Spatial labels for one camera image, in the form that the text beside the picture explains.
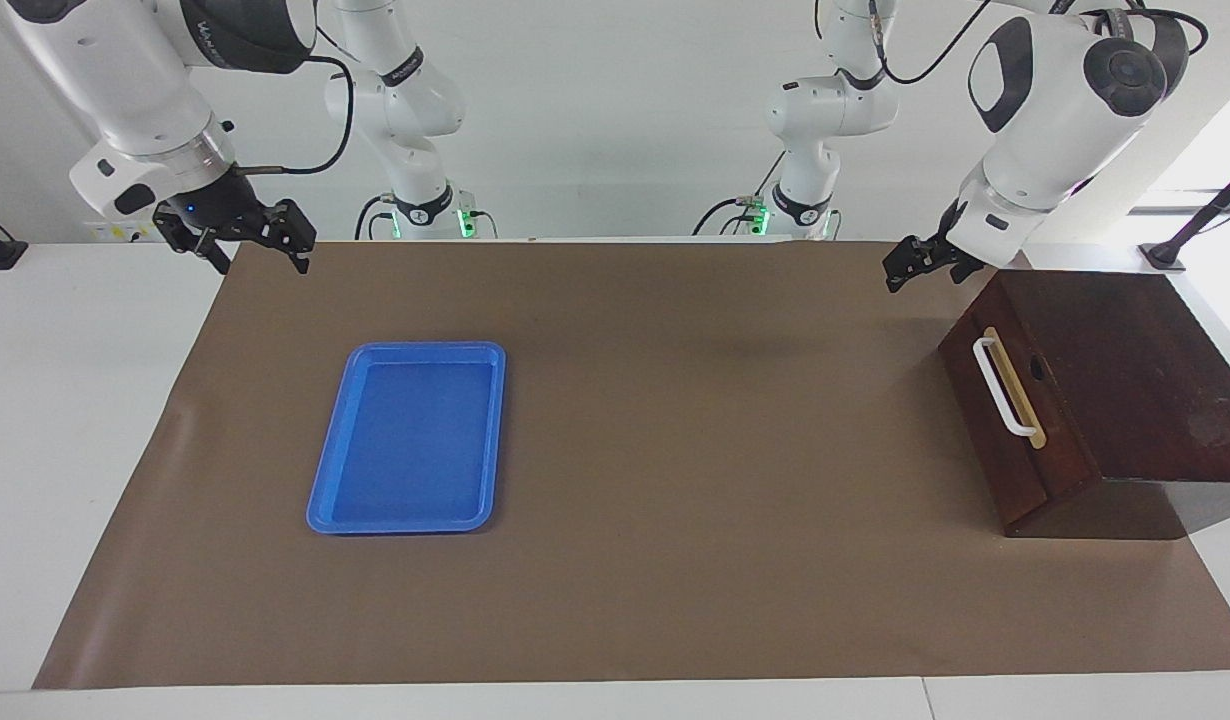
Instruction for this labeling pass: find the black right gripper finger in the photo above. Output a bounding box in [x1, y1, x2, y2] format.
[263, 199, 319, 276]
[153, 208, 232, 275]

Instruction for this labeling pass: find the white drawer handle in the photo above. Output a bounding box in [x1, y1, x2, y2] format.
[972, 336, 1039, 439]

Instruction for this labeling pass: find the tan handle backing plate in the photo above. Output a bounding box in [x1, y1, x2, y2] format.
[982, 326, 1049, 450]

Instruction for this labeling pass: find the wooden drawer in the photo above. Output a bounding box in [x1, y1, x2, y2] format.
[960, 272, 1104, 521]

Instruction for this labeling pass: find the black table clamp stand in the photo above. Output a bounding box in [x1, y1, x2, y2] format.
[0, 207, 29, 271]

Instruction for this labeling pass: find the black angled stand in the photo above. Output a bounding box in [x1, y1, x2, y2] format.
[1139, 160, 1230, 273]

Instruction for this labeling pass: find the dark brown wooden cabinet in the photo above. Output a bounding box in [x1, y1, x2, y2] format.
[938, 270, 1230, 542]

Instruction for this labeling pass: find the blue plastic tray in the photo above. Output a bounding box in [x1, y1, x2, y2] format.
[306, 341, 507, 536]

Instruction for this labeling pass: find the brown table mat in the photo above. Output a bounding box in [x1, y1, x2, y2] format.
[32, 237, 1230, 691]

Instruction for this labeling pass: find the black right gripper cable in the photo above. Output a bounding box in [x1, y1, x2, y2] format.
[235, 52, 358, 179]

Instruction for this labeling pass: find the white wall outlet box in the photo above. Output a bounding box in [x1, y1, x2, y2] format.
[87, 205, 176, 244]

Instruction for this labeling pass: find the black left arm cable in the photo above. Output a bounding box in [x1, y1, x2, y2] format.
[868, 0, 1208, 86]

